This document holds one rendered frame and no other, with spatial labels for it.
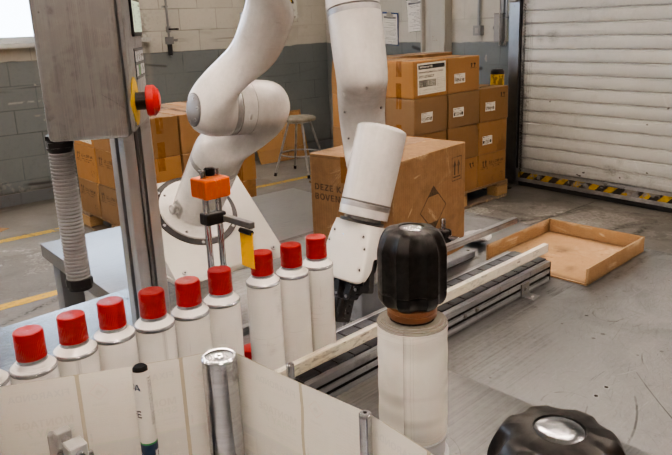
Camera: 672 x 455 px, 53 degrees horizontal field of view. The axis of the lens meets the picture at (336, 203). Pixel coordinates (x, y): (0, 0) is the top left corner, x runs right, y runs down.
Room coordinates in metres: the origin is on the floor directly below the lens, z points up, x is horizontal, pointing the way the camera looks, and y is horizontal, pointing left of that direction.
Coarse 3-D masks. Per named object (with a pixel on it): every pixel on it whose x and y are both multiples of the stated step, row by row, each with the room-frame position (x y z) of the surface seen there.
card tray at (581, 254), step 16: (544, 224) 1.75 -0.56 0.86; (560, 224) 1.75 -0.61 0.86; (576, 224) 1.71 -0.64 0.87; (512, 240) 1.64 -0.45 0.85; (528, 240) 1.70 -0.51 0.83; (544, 240) 1.69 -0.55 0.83; (560, 240) 1.69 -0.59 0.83; (576, 240) 1.68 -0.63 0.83; (592, 240) 1.68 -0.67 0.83; (608, 240) 1.65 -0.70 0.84; (624, 240) 1.62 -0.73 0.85; (640, 240) 1.57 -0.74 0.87; (544, 256) 1.57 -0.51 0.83; (560, 256) 1.57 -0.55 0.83; (576, 256) 1.56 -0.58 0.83; (592, 256) 1.56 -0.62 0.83; (608, 256) 1.46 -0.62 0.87; (624, 256) 1.51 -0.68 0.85; (560, 272) 1.46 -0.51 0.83; (576, 272) 1.46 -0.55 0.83; (592, 272) 1.40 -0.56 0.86; (608, 272) 1.46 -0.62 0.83
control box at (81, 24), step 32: (32, 0) 0.79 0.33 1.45; (64, 0) 0.80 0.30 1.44; (96, 0) 0.80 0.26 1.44; (64, 32) 0.80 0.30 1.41; (96, 32) 0.80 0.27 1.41; (128, 32) 0.85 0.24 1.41; (64, 64) 0.80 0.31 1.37; (96, 64) 0.80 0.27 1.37; (128, 64) 0.82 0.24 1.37; (64, 96) 0.80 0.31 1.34; (96, 96) 0.80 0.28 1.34; (128, 96) 0.81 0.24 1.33; (64, 128) 0.80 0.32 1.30; (96, 128) 0.80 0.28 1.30; (128, 128) 0.81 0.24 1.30
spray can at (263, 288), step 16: (256, 256) 0.94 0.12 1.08; (256, 272) 0.94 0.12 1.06; (272, 272) 0.95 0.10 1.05; (256, 288) 0.93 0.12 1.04; (272, 288) 0.93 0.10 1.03; (256, 304) 0.93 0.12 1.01; (272, 304) 0.93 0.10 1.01; (256, 320) 0.93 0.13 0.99; (272, 320) 0.93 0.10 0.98; (256, 336) 0.93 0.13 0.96; (272, 336) 0.93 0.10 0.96; (256, 352) 0.93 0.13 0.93; (272, 352) 0.93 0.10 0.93; (272, 368) 0.93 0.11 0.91
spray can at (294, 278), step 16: (288, 256) 0.97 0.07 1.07; (288, 272) 0.96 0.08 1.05; (304, 272) 0.97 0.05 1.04; (288, 288) 0.96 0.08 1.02; (304, 288) 0.97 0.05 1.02; (288, 304) 0.96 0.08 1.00; (304, 304) 0.96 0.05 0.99; (288, 320) 0.96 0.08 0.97; (304, 320) 0.96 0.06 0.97; (288, 336) 0.96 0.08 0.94; (304, 336) 0.96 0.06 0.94; (288, 352) 0.96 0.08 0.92; (304, 352) 0.96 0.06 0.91
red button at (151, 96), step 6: (150, 90) 0.83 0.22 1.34; (156, 90) 0.84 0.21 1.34; (138, 96) 0.83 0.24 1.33; (144, 96) 0.83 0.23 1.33; (150, 96) 0.83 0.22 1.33; (156, 96) 0.83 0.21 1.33; (138, 102) 0.83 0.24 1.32; (144, 102) 0.83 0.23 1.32; (150, 102) 0.83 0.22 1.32; (156, 102) 0.83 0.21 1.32; (138, 108) 0.84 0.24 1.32; (144, 108) 0.84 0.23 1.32; (150, 108) 0.83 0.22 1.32; (156, 108) 0.83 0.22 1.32; (150, 114) 0.83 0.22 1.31; (156, 114) 0.84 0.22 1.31
